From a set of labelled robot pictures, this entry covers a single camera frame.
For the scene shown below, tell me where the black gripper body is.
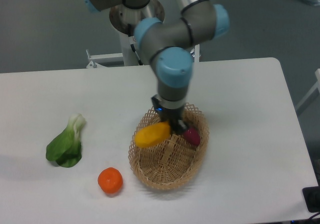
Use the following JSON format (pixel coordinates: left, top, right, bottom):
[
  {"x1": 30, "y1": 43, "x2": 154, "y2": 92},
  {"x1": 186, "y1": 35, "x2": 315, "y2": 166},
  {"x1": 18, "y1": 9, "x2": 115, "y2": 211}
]
[{"x1": 151, "y1": 95, "x2": 185, "y2": 127}]

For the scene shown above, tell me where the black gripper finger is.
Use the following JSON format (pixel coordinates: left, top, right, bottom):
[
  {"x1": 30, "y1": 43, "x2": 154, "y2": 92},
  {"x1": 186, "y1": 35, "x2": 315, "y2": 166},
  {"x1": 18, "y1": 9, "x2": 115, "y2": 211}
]
[{"x1": 170, "y1": 119, "x2": 188, "y2": 135}]

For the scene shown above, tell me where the yellow mango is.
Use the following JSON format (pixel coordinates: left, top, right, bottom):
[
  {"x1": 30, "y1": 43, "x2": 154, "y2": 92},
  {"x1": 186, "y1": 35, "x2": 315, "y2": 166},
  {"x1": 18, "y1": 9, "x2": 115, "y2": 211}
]
[{"x1": 134, "y1": 121, "x2": 171, "y2": 148}]

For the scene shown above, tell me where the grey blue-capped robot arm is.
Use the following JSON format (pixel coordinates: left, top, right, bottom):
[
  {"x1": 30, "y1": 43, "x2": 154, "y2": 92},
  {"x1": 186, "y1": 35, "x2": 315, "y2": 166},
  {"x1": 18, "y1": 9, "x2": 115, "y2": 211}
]
[{"x1": 84, "y1": 0, "x2": 230, "y2": 135}]

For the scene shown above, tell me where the purple sweet potato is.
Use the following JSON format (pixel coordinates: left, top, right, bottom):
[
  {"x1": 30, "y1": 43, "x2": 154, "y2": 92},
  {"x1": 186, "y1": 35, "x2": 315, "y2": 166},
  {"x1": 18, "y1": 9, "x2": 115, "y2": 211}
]
[{"x1": 182, "y1": 127, "x2": 201, "y2": 146}]

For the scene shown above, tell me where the woven wicker basket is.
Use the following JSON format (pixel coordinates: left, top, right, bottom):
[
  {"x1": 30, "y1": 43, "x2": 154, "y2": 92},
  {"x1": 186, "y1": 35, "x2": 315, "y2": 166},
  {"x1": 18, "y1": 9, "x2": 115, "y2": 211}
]
[{"x1": 128, "y1": 103, "x2": 210, "y2": 190}]

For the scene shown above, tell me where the orange tangerine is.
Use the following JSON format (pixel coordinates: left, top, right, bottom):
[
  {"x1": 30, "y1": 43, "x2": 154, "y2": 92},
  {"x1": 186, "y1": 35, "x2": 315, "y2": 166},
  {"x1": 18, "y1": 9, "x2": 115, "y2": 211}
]
[{"x1": 97, "y1": 167, "x2": 123, "y2": 194}]

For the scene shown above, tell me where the green bok choy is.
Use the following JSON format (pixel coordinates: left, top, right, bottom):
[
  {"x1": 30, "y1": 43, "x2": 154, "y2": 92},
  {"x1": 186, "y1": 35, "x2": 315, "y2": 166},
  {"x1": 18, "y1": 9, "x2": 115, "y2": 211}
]
[{"x1": 45, "y1": 113, "x2": 86, "y2": 168}]

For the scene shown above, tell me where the black device at table corner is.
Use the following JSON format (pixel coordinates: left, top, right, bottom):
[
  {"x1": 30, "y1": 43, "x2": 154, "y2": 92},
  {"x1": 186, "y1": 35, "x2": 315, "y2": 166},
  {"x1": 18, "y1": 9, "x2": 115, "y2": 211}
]
[{"x1": 302, "y1": 186, "x2": 320, "y2": 213}]

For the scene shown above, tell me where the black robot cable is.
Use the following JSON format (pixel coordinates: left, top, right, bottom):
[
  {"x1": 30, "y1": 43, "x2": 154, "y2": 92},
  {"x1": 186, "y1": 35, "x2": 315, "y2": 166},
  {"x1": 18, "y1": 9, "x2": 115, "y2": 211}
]
[{"x1": 126, "y1": 23, "x2": 144, "y2": 66}]

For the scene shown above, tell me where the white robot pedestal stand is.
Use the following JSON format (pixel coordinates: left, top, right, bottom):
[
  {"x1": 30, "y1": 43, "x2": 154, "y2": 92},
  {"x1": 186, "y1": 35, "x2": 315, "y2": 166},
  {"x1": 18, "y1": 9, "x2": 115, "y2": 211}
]
[{"x1": 85, "y1": 31, "x2": 202, "y2": 69}]

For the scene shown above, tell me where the white frame at right edge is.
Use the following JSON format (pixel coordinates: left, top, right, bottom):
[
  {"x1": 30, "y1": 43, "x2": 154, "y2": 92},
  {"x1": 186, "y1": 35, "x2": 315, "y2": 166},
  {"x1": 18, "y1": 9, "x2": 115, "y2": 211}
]
[{"x1": 295, "y1": 68, "x2": 320, "y2": 117}]

